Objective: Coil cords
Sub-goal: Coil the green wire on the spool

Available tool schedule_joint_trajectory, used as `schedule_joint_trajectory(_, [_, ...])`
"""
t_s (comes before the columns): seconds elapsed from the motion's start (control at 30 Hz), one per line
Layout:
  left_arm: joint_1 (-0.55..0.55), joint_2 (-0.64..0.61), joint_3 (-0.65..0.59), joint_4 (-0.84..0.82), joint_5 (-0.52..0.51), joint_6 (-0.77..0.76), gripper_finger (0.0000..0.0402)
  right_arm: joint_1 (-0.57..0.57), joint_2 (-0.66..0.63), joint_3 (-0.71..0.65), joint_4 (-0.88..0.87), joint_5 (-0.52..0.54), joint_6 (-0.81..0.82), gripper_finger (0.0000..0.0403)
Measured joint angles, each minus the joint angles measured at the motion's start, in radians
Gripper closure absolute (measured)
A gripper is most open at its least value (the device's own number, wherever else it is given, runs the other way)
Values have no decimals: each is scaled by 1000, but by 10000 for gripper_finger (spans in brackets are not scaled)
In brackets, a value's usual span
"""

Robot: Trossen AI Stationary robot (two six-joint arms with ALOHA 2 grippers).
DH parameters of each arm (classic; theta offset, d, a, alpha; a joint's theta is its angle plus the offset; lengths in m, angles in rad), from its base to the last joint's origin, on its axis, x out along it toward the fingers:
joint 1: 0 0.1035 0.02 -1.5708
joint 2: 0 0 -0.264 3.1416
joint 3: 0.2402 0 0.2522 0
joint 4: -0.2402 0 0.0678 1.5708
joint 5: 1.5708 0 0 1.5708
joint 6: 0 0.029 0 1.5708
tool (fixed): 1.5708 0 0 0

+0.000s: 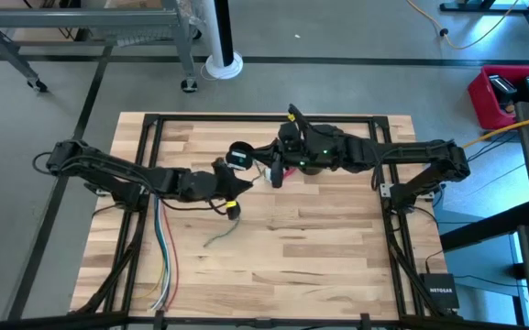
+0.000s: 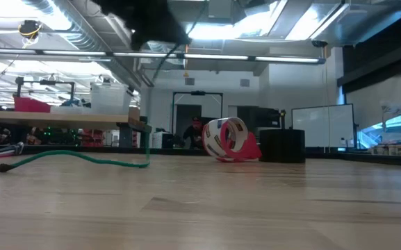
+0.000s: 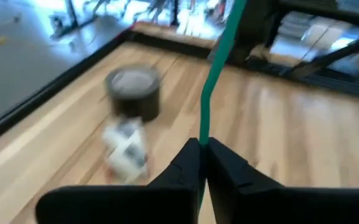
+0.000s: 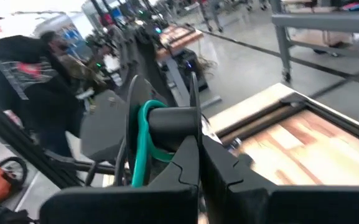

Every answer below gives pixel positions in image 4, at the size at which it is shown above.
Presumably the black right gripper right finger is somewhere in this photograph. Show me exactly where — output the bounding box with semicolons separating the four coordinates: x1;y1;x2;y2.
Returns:
200;135;359;224

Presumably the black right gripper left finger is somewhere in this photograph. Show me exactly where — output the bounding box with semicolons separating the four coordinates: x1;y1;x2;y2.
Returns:
39;135;200;224

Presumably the green cord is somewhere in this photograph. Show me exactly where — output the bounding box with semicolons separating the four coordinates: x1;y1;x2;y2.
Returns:
131;99;175;188

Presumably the black plastic cable spool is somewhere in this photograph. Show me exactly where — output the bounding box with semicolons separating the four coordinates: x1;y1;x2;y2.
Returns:
124;72;203;187

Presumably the person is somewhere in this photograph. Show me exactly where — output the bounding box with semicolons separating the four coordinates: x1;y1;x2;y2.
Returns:
0;30;85;158

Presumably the black computer tower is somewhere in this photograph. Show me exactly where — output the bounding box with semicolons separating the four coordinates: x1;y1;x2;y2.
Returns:
172;49;210;93

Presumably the wooden robot station table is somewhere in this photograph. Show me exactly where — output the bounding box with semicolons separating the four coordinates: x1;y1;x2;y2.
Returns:
156;24;223;110

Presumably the wood-top grey workbench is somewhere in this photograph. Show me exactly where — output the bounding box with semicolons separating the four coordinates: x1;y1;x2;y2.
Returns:
271;0;359;83

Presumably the black aluminium rig frame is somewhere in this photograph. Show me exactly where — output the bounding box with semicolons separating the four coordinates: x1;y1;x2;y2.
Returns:
0;92;85;189

